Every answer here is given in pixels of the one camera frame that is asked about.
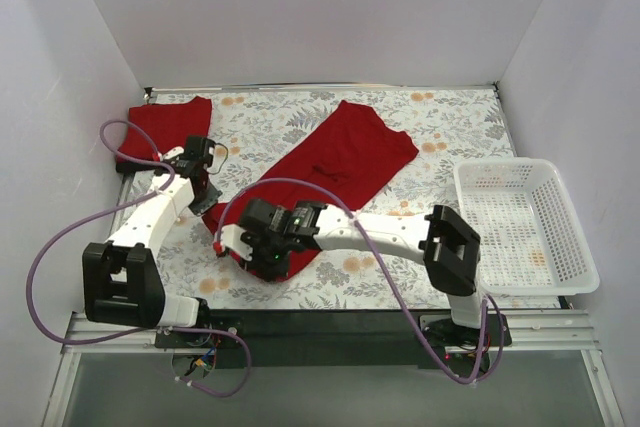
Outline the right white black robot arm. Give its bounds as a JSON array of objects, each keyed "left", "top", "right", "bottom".
[{"left": 223, "top": 198, "right": 489, "bottom": 345}]

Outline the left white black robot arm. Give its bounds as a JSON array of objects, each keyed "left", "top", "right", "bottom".
[{"left": 82, "top": 136, "right": 221, "bottom": 347}]

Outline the folded red t shirt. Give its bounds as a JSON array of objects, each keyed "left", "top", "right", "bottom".
[{"left": 119, "top": 96, "right": 212, "bottom": 161}]

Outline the floral patterned table mat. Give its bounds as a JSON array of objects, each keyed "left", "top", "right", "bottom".
[{"left": 97, "top": 88, "right": 519, "bottom": 310}]

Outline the white plastic laundry basket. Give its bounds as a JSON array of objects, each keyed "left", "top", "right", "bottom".
[{"left": 453, "top": 157, "right": 600, "bottom": 296}]

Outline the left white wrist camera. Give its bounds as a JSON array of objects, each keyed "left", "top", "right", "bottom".
[{"left": 154, "top": 146, "right": 184, "bottom": 162}]

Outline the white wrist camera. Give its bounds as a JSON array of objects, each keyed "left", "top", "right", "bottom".
[
  {"left": 154, "top": 146, "right": 184, "bottom": 162},
  {"left": 213, "top": 224, "right": 253, "bottom": 260}
]

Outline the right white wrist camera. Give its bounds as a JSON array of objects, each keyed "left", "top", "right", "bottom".
[{"left": 213, "top": 224, "right": 253, "bottom": 260}]

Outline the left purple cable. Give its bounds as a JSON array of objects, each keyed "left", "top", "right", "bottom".
[{"left": 25, "top": 119, "right": 251, "bottom": 397}]

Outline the purple cable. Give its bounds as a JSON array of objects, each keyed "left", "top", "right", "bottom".
[
  {"left": 213, "top": 176, "right": 505, "bottom": 386},
  {"left": 25, "top": 119, "right": 251, "bottom": 397}
]

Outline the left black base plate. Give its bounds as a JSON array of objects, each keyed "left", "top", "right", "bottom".
[{"left": 154, "top": 315, "right": 246, "bottom": 350}]

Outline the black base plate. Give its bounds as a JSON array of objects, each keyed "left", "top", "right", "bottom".
[
  {"left": 154, "top": 315, "right": 246, "bottom": 350},
  {"left": 418, "top": 312, "right": 512, "bottom": 350}
]

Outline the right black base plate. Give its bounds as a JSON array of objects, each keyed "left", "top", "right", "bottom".
[{"left": 418, "top": 312, "right": 512, "bottom": 350}]

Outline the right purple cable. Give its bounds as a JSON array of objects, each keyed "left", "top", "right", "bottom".
[{"left": 213, "top": 176, "right": 505, "bottom": 386}]

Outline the aluminium front rail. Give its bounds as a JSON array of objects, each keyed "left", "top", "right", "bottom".
[{"left": 87, "top": 309, "right": 599, "bottom": 352}]

